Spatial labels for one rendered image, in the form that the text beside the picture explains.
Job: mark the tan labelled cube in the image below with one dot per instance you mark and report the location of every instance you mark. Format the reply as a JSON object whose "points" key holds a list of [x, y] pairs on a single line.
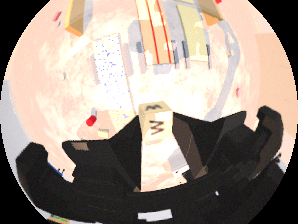
{"points": [[155, 120]]}

